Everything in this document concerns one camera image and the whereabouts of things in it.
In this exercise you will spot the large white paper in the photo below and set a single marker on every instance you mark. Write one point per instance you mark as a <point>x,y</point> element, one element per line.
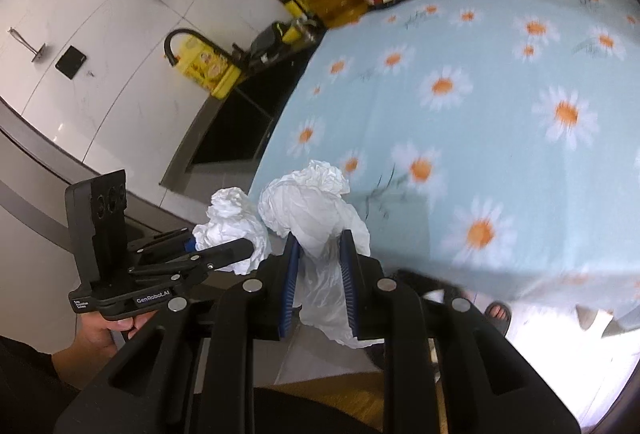
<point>310,209</point>

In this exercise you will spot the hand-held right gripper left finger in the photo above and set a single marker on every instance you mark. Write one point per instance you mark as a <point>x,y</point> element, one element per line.
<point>290,286</point>

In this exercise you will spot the person's foot in sandal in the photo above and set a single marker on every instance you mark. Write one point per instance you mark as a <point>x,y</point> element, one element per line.
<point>497,314</point>

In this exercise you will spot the black wall socket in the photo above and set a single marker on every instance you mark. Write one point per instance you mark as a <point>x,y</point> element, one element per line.
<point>71,62</point>

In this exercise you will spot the small white paper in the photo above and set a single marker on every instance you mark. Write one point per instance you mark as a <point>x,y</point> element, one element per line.
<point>230,219</point>

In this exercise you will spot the daisy print tablecloth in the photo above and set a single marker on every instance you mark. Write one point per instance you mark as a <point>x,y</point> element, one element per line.
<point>500,163</point>

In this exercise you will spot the black bag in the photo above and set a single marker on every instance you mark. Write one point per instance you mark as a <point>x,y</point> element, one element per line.
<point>265,43</point>

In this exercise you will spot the black sink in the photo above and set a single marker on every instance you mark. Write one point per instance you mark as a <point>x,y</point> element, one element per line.
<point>230,128</point>

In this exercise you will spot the yellow oil jug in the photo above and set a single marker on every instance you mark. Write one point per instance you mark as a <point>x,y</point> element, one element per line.
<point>205,63</point>

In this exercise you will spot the cardboard box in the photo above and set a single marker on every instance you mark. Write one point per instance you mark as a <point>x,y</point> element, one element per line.
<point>340,389</point>

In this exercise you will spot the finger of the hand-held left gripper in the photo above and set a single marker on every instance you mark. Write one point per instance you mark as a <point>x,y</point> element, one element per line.
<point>187,245</point>
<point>225,252</point>

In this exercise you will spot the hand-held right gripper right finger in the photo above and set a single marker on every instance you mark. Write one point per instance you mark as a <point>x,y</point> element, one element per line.
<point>349,286</point>

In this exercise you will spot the metal wall spatula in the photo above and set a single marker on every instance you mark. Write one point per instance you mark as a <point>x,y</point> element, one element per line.
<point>39,52</point>

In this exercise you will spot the person's left hand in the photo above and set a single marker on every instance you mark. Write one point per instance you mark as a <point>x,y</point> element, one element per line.
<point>97,334</point>

